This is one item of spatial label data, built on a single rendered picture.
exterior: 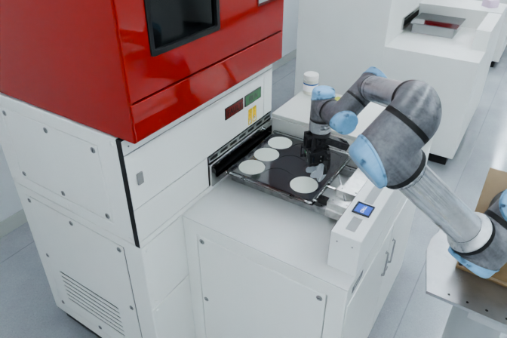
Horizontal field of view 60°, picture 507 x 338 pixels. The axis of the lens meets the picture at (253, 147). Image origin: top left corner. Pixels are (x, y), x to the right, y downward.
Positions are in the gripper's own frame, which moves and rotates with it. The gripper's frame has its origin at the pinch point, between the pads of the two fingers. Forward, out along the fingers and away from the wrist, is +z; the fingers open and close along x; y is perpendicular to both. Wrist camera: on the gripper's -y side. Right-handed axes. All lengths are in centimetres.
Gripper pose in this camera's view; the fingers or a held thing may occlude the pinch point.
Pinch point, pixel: (321, 177)
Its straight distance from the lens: 162.0
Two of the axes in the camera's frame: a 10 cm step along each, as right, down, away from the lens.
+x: 3.5, 4.9, -8.0
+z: 0.0, 8.5, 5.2
